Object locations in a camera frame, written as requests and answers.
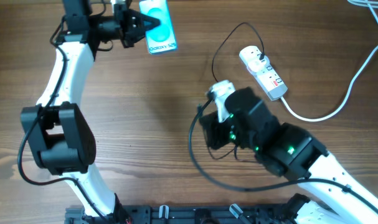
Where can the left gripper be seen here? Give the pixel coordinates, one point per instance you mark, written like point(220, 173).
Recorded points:
point(124, 25)

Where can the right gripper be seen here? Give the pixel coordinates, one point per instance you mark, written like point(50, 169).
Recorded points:
point(210, 121)

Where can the Galaxy smartphone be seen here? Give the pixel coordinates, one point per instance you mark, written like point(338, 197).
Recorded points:
point(162, 38)

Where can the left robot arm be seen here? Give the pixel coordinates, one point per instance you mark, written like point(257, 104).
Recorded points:
point(55, 129)

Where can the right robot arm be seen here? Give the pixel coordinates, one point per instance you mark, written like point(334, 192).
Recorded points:
point(285, 150)

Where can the white power strip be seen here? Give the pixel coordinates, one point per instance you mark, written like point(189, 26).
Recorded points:
point(263, 72)

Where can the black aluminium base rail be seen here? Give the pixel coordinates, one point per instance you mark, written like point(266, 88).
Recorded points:
point(144, 214)

